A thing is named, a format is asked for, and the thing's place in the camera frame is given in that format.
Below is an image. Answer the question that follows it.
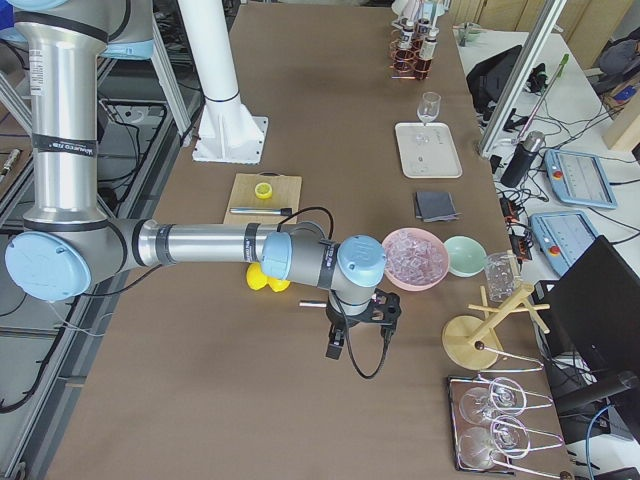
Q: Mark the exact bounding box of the black braided camera cable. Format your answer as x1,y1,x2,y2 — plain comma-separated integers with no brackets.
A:
275,206,393,381

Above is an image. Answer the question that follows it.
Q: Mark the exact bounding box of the pink bowl of ice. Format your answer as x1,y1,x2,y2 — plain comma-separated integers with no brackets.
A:
382,228,450,292

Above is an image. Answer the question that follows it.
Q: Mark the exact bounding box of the wooden cup tree stand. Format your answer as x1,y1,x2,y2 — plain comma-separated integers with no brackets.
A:
442,280,550,372

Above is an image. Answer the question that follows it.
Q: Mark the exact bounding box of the yellow lemon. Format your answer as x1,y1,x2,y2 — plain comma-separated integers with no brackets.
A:
245,263,269,291
267,277,291,293

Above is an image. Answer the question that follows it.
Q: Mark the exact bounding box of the steel muddler black tip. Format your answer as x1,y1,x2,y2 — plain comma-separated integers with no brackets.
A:
228,207,293,217

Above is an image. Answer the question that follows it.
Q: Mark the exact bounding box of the half lemon slice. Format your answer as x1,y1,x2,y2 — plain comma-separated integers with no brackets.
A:
254,182,273,200

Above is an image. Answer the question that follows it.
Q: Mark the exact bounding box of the black thermos bottle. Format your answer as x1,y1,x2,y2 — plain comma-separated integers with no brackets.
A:
500,131,545,188

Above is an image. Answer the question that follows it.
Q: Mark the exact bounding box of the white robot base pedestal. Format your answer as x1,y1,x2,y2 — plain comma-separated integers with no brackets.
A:
179,0,268,165

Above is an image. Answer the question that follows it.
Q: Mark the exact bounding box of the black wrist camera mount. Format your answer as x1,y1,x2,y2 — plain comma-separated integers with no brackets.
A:
348,289,402,340

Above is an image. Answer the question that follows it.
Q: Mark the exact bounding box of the aluminium frame post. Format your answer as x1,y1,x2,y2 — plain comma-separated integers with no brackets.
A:
478,0,566,159

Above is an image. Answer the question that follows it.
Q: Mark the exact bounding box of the blue teach pendant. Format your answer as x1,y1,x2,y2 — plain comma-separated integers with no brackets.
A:
544,149,618,209
529,210,599,276

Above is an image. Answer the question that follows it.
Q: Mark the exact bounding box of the clear wine glass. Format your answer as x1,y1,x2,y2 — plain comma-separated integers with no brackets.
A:
416,92,441,127

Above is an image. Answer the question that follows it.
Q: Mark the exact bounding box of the cream serving tray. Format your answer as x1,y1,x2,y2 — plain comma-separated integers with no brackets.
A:
394,122,463,179

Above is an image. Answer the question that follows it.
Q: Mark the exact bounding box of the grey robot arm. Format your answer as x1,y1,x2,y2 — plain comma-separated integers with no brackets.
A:
5,1,401,359

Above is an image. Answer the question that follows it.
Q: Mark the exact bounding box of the green empty bowl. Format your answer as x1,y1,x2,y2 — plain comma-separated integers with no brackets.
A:
444,236,487,278

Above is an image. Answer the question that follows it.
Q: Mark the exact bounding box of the black laptop monitor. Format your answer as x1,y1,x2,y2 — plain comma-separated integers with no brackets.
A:
534,236,639,375

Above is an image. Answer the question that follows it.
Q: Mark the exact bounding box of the grey folded cloth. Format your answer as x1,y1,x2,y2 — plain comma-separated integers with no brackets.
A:
414,191,459,223

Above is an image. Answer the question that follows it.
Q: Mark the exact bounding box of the copper wire bottle basket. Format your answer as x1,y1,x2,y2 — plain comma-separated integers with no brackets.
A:
389,18,430,81

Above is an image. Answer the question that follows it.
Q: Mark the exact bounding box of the black framed glass rack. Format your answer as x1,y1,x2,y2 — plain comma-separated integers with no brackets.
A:
447,377,515,477

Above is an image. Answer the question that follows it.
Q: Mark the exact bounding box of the black backpack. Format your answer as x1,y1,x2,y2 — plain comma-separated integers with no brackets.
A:
466,45,522,113

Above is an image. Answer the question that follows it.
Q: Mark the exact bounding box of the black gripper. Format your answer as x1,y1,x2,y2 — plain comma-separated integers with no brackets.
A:
325,291,348,359

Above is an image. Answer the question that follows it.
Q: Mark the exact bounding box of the clear glass mug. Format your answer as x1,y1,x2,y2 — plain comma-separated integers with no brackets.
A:
484,251,522,302

